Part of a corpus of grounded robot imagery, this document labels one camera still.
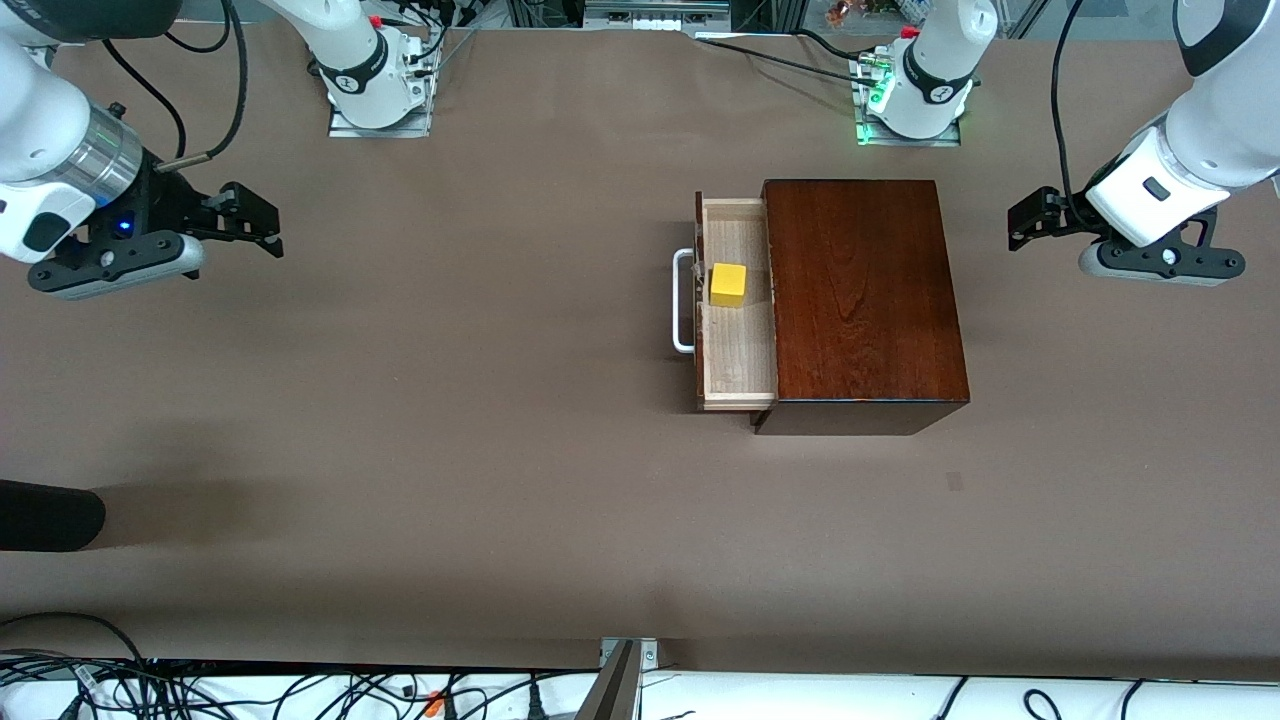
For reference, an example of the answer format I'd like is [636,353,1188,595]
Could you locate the grey metal post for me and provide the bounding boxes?
[575,640,641,720]

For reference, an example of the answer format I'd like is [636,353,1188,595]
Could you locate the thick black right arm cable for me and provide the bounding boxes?
[160,0,249,166]

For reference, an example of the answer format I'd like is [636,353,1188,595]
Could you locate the black rounded object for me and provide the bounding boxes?
[0,478,107,553]

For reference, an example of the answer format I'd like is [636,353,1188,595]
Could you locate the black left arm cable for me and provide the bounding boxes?
[1048,0,1093,226]

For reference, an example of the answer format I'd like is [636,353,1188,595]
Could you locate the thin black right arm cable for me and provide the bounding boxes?
[100,40,191,161]

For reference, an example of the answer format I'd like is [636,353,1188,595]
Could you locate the dark brown wooden cabinet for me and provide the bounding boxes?
[752,180,971,436]

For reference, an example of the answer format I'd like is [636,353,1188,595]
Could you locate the black cable on table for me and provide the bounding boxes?
[695,32,876,86]

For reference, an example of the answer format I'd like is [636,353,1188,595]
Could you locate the wooden drawer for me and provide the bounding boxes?
[695,190,781,413]

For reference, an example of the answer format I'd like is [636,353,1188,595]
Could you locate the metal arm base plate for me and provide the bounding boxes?
[328,40,433,139]
[855,55,963,148]

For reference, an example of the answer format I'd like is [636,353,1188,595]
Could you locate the white drawer handle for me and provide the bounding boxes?
[672,248,698,355]

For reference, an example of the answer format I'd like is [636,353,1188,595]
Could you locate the white power strip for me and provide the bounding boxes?
[583,0,733,33]

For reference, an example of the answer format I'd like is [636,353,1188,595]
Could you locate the tangled black cables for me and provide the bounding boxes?
[0,612,601,720]

